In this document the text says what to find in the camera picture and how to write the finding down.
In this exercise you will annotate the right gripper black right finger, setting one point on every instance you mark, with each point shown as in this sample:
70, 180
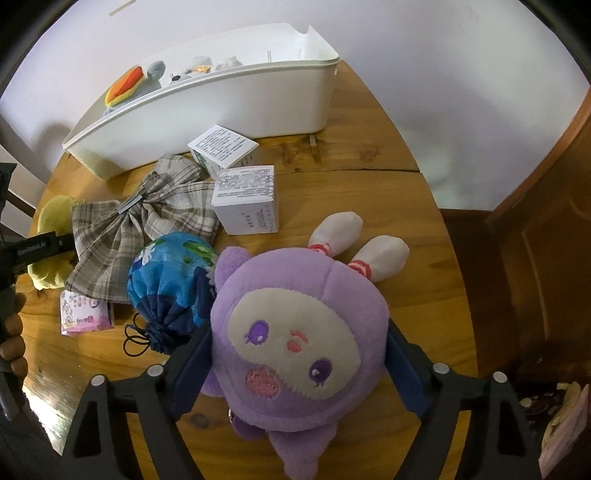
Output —
410, 370

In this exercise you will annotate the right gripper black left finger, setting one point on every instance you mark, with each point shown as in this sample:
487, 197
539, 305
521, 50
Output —
186, 370

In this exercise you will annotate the yellow chick plush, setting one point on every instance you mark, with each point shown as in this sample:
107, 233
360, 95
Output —
55, 225

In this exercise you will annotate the pink wet wipes pack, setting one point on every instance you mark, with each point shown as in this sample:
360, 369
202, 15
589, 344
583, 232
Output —
80, 314

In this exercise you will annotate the blue floral drawstring pouch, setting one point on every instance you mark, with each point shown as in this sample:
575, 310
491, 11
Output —
170, 286

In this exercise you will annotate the purple bunny plush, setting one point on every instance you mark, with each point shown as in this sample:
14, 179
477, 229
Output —
299, 337

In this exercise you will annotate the grey plaid fabric bow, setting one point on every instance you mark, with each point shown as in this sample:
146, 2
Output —
174, 196

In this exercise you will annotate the white text-printed box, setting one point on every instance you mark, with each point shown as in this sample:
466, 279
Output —
245, 200

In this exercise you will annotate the blue rainbow pony plush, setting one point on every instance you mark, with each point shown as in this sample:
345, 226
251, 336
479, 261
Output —
133, 84

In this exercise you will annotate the white green small carton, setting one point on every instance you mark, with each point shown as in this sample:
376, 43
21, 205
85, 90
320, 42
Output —
220, 149

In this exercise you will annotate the white bear plush blue sweater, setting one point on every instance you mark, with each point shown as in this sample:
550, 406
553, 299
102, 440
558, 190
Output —
188, 69

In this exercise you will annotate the person's left hand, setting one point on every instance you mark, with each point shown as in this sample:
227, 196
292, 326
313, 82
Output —
13, 348

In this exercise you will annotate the brown wooden door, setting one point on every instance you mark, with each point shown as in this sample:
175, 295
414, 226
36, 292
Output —
526, 269

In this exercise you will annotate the white plastic storage bin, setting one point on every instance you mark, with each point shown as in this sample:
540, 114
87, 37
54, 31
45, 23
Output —
283, 88

